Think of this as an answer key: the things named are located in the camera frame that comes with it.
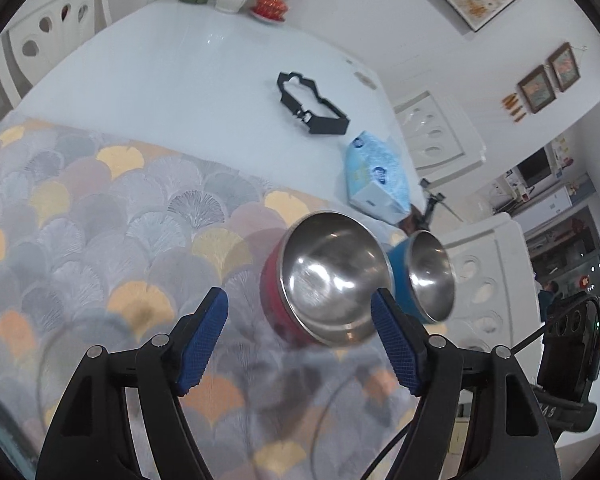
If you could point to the white cabinet with coloured stickers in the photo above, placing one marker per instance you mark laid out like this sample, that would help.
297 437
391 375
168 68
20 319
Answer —
564 150

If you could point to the small black tripod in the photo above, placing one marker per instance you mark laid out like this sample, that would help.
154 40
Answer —
432 205

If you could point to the light blue tissue pack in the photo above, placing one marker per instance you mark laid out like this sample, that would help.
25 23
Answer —
375 170

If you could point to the grey fan pattern tablecloth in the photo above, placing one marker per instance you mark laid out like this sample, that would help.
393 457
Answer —
105 220

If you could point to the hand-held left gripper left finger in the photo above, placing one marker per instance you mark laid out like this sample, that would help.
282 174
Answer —
202 345

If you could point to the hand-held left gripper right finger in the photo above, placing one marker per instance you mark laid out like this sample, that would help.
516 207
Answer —
395 345

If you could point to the brown wooden object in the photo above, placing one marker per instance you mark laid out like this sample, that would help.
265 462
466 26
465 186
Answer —
412 222

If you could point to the red ornament on dish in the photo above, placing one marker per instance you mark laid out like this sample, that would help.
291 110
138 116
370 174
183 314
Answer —
269 6

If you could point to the white microwave oven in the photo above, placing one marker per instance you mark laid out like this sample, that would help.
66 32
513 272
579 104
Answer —
535 170

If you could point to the white carved chair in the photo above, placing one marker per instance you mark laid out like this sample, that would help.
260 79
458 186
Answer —
55 15
500 260
450 125

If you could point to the red steel bowl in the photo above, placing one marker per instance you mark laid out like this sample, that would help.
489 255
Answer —
330 270

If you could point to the black plastic frame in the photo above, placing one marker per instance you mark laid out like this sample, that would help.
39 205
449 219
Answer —
327 128

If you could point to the small brown framed picture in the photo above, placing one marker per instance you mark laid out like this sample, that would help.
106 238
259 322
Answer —
564 66
536 89

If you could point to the blue steel bowl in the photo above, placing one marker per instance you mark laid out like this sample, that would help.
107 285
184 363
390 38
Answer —
430 275

